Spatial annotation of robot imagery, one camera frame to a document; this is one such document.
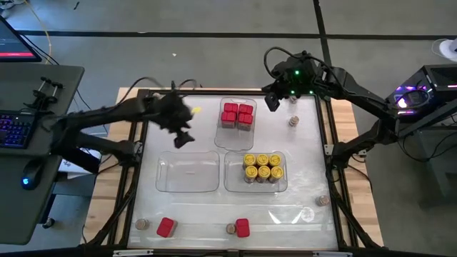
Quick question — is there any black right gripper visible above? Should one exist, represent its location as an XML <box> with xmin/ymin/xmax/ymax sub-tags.
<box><xmin>262</xmin><ymin>81</ymin><xmax>292</xmax><ymax>113</ymax></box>

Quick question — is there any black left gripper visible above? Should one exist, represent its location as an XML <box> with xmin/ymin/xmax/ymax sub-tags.
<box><xmin>151</xmin><ymin>91</ymin><xmax>196</xmax><ymax>150</ymax></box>

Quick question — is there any red block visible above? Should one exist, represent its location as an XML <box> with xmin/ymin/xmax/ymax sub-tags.
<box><xmin>156</xmin><ymin>216</ymin><xmax>179</xmax><ymax>239</ymax></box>

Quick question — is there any clear plastic bin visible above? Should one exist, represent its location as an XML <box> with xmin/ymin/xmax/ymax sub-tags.
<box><xmin>224</xmin><ymin>151</ymin><xmax>288</xmax><ymax>193</ymax></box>
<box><xmin>214</xmin><ymin>96</ymin><xmax>258</xmax><ymax>152</ymax></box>
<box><xmin>155</xmin><ymin>150</ymin><xmax>221</xmax><ymax>193</ymax></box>

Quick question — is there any white box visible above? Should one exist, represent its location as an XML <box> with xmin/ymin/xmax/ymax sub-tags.
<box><xmin>66</xmin><ymin>148</ymin><xmax>104</xmax><ymax>179</ymax></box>

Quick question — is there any black clamp stand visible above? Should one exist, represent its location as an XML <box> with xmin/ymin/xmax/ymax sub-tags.
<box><xmin>24</xmin><ymin>76</ymin><xmax>65</xmax><ymax>111</ymax></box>

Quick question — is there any black computer with lights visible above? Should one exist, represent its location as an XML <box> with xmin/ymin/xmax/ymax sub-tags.
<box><xmin>385</xmin><ymin>64</ymin><xmax>457</xmax><ymax>124</ymax></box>

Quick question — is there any black computer mouse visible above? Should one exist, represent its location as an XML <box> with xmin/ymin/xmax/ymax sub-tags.
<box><xmin>20</xmin><ymin>160</ymin><xmax>46</xmax><ymax>191</ymax></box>

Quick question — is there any backlit black keyboard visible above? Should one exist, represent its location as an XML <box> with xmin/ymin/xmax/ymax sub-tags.
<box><xmin>0</xmin><ymin>110</ymin><xmax>36</xmax><ymax>150</ymax></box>

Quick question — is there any dark grey desk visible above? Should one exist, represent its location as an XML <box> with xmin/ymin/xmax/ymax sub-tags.
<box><xmin>0</xmin><ymin>63</ymin><xmax>86</xmax><ymax>246</ymax></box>

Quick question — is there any white round object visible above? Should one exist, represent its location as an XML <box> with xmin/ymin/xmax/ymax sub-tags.
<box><xmin>431</xmin><ymin>37</ymin><xmax>457</xmax><ymax>64</ymax></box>

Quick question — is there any black computer monitor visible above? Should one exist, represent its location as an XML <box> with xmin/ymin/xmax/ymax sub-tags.
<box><xmin>0</xmin><ymin>16</ymin><xmax>43</xmax><ymax>64</ymax></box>

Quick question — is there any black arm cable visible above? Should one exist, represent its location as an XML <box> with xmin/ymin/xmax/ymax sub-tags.
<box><xmin>117</xmin><ymin>76</ymin><xmax>169</xmax><ymax>106</ymax></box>
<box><xmin>263</xmin><ymin>46</ymin><xmax>311</xmax><ymax>80</ymax></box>

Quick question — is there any black table frame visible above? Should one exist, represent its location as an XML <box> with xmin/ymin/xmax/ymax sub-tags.
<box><xmin>81</xmin><ymin>87</ymin><xmax>385</xmax><ymax>257</ymax></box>

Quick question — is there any silver metal bracket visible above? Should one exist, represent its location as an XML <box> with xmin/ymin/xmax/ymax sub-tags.
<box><xmin>112</xmin><ymin>248</ymin><xmax>154</xmax><ymax>257</ymax></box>

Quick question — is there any yellow floor cable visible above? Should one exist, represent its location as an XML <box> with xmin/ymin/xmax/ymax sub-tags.
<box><xmin>24</xmin><ymin>0</ymin><xmax>54</xmax><ymax>61</ymax></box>

